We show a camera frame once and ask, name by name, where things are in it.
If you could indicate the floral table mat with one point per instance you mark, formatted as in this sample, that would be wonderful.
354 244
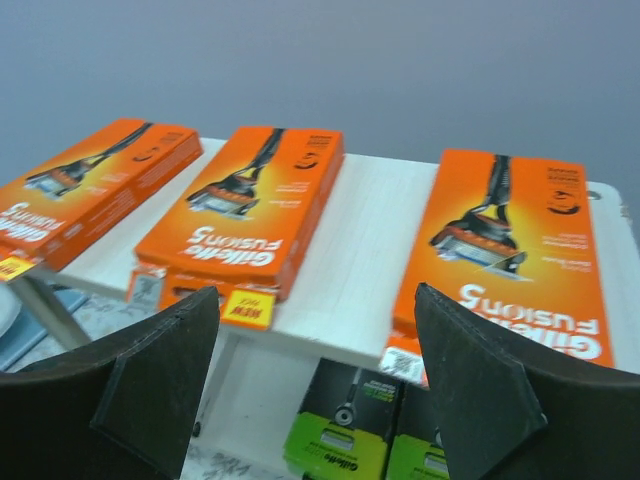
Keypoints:
100 316

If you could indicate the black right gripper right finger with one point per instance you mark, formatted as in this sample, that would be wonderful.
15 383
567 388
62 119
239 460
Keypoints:
508 407

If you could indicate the orange Gillette razor box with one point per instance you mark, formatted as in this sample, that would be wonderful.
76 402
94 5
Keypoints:
243 225
510 239
56 211

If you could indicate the black green razor box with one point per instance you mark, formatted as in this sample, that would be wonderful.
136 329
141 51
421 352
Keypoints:
416 451
345 424

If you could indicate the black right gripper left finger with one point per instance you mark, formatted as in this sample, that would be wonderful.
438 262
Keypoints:
121 407

